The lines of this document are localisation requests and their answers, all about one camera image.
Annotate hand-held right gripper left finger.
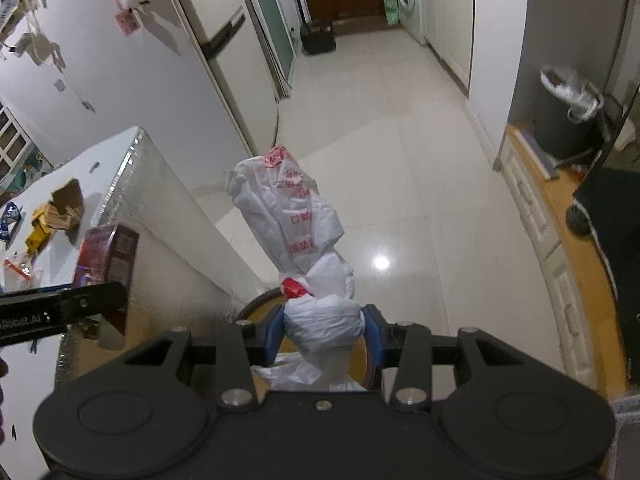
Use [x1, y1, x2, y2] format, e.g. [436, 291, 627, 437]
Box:
[120, 305, 286, 411]

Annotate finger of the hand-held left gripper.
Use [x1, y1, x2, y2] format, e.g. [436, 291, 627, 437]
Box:
[57, 281, 127, 328]

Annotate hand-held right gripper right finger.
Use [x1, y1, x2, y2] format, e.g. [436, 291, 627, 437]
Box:
[362, 304, 531, 409]

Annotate brown-rimmed round trash bin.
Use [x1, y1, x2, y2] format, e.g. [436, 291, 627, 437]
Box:
[234, 285, 383, 393]

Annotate clear plastic bag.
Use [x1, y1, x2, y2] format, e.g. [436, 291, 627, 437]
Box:
[2, 255, 46, 293]

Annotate red cardboard box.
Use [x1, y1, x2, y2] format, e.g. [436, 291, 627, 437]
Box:
[72, 224, 140, 351]

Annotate yellow packet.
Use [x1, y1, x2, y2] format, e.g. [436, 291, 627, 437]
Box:
[25, 205, 57, 256]

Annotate white plastic bag red print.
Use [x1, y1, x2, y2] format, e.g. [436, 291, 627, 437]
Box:
[223, 145, 368, 393]

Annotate dark grey trash can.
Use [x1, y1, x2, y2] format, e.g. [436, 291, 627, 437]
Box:
[532, 65, 606, 162]

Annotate white table with foil side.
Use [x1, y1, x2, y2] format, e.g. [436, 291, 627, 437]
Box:
[0, 126, 281, 480]

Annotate brown cardboard piece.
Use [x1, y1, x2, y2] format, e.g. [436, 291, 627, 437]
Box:
[51, 179, 86, 217]

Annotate white drawer cabinet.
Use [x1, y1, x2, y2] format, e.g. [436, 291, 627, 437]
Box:
[494, 132, 601, 392]

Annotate wooden countertop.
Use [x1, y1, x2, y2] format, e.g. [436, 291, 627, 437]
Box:
[502, 122, 632, 403]

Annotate round black object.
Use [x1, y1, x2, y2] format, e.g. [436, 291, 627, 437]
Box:
[566, 202, 597, 237]

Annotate grey flat book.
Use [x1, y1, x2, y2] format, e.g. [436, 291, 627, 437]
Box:
[515, 130, 562, 181]

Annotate white refrigerator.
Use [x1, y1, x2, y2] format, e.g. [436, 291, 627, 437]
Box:
[160, 0, 281, 158]

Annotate black cloth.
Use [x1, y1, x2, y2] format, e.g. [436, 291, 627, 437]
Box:
[572, 105, 640, 313]

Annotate pink card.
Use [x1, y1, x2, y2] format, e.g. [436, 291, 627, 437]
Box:
[115, 10, 141, 37]

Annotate black storage box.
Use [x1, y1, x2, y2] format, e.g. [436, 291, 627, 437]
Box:
[300, 20, 337, 56]

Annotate frosted glass door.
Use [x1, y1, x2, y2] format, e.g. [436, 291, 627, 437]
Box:
[235, 0, 301, 98]

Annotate white tall cabinets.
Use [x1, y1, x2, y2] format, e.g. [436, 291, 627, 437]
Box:
[419, 0, 476, 97]

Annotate white framed wall cabinet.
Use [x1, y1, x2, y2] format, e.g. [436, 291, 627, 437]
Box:
[0, 102, 32, 182]

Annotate hanging paper wall ornament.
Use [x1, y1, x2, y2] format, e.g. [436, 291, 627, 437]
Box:
[14, 31, 57, 64]

